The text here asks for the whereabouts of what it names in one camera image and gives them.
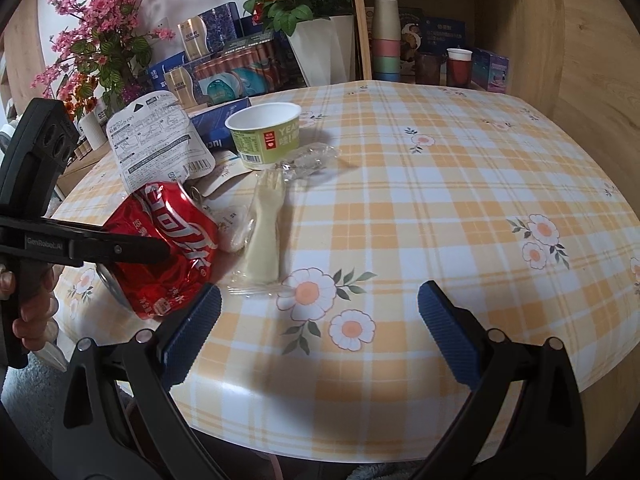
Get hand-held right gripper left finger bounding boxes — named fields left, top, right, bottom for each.
left=52, top=284, right=231, bottom=480

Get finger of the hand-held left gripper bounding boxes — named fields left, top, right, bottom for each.
left=82, top=226, right=172, bottom=266

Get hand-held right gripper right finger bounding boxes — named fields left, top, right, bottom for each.
left=410, top=281, right=586, bottom=480

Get crushed red soda can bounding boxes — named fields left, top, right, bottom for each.
left=97, top=181, right=221, bottom=320

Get white printed packaging card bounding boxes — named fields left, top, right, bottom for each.
left=105, top=91, right=217, bottom=196

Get person's left hand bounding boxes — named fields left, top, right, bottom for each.
left=11, top=262, right=60, bottom=357

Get white ribbed vase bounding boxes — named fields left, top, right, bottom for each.
left=77, top=110, right=109, bottom=151

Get orange artificial flowers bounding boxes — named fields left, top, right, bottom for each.
left=59, top=72, right=99, bottom=117

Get small white sachet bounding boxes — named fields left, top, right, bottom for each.
left=214, top=204, right=254, bottom=254

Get cream plastic fork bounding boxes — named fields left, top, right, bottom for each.
left=242, top=169, right=285, bottom=285

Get small white card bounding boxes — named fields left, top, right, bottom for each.
left=200, top=152, right=262, bottom=196

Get pink blossom plant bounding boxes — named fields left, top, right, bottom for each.
left=31, top=0, right=177, bottom=108

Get dark blue carton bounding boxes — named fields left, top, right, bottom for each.
left=189, top=99, right=252, bottom=158

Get light blue fluffy rug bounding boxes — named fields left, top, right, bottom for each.
left=345, top=464, right=422, bottom=480

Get blue white carton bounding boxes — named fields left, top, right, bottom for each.
left=148, top=52, right=189, bottom=92

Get gold gift box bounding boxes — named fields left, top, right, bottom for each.
left=178, top=15, right=209, bottom=61

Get crumpled clear plastic wrapper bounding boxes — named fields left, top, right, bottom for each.
left=279, top=142, right=342, bottom=191

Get dark green box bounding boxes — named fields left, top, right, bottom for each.
left=220, top=30, right=277, bottom=57

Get red paper cup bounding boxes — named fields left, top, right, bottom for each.
left=446, top=48, right=474, bottom=89

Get small purple box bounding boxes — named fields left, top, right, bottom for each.
left=472, top=48, right=511, bottom=94

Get brown glass cup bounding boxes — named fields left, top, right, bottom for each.
left=414, top=51, right=447, bottom=86

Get white faceted flower pot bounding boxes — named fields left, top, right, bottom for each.
left=284, top=14, right=359, bottom=94

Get stack of pastel cups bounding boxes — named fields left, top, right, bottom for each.
left=371, top=0, right=403, bottom=83

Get dark blue picture box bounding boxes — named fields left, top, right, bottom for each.
left=397, top=7, right=469, bottom=77

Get wooden shelf unit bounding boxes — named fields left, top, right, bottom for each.
left=349, top=0, right=568, bottom=117

